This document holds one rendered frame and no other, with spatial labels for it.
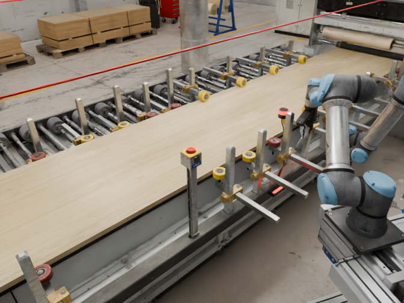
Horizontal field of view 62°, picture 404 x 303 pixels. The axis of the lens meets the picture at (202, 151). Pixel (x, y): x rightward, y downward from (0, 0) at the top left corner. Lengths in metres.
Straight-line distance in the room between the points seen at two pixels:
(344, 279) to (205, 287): 1.26
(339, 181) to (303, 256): 1.47
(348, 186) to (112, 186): 1.16
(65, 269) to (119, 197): 0.41
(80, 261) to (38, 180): 0.55
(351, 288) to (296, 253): 1.36
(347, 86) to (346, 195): 0.43
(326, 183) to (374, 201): 0.18
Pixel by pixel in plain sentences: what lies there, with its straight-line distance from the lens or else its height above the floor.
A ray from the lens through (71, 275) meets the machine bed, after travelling 1.77.
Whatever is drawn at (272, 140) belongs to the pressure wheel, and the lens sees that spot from 2.22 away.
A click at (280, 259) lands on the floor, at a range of 2.67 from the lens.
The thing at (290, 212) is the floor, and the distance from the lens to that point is 3.04.
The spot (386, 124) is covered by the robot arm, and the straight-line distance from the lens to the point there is 1.68.
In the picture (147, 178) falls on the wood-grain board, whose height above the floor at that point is 0.90.
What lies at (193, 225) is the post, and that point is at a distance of 1.73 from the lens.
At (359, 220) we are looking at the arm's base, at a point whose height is 1.09.
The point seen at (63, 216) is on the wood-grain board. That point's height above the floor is 0.90.
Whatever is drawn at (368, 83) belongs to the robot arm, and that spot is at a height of 1.52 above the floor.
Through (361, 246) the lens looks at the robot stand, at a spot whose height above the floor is 1.04.
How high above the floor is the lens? 2.01
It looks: 33 degrees down
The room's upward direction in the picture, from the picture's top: 1 degrees counter-clockwise
